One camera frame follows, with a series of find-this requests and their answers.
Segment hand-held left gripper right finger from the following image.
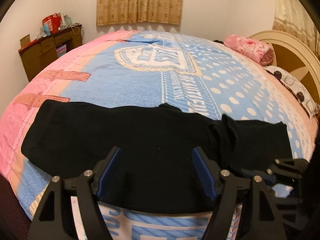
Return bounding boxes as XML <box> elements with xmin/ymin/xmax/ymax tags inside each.
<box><xmin>192</xmin><ymin>147</ymin><xmax>285</xmax><ymax>240</ymax></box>

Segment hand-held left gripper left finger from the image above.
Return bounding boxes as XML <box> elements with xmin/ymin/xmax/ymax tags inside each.
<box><xmin>26</xmin><ymin>146</ymin><xmax>123</xmax><ymax>240</ymax></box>

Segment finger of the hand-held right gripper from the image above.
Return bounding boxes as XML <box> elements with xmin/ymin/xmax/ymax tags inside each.
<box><xmin>239</xmin><ymin>168</ymin><xmax>276</xmax><ymax>187</ymax></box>
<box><xmin>265</xmin><ymin>158</ymin><xmax>310</xmax><ymax>179</ymax></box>

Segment black pants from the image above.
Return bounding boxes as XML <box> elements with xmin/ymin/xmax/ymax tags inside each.
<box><xmin>21</xmin><ymin>100</ymin><xmax>293</xmax><ymax>214</ymax></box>

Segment patterned white pillow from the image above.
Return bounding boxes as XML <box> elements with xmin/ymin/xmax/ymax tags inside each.
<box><xmin>264</xmin><ymin>65</ymin><xmax>317</xmax><ymax>119</ymax></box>

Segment dark knit cloth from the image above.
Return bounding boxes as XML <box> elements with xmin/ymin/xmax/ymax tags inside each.
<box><xmin>0</xmin><ymin>174</ymin><xmax>33</xmax><ymax>240</ymax></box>

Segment printed polka dot bedspread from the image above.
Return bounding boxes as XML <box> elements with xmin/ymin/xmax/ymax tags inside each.
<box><xmin>0</xmin><ymin>29</ymin><xmax>317</xmax><ymax>240</ymax></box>

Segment cream and brown headboard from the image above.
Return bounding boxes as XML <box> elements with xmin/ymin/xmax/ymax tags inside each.
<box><xmin>249</xmin><ymin>30</ymin><xmax>320</xmax><ymax>120</ymax></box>

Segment pink floral folded blanket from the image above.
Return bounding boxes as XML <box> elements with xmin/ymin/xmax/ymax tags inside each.
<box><xmin>224</xmin><ymin>34</ymin><xmax>274</xmax><ymax>66</ymax></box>

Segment pink box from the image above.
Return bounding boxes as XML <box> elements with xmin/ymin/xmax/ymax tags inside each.
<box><xmin>56</xmin><ymin>44</ymin><xmax>67</xmax><ymax>58</ymax></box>

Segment brown wooden desk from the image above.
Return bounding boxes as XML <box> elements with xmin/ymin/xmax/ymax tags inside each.
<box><xmin>18</xmin><ymin>24</ymin><xmax>83</xmax><ymax>82</ymax></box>

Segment brown cardboard box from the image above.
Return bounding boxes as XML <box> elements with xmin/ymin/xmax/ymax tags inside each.
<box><xmin>19</xmin><ymin>34</ymin><xmax>31</xmax><ymax>48</ymax></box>

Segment red gift bag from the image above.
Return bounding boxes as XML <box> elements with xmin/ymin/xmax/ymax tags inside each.
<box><xmin>42</xmin><ymin>14</ymin><xmax>63</xmax><ymax>33</ymax></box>

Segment beige floral window curtain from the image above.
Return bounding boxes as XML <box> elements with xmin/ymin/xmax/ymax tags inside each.
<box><xmin>96</xmin><ymin>0</ymin><xmax>184</xmax><ymax>27</ymax></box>

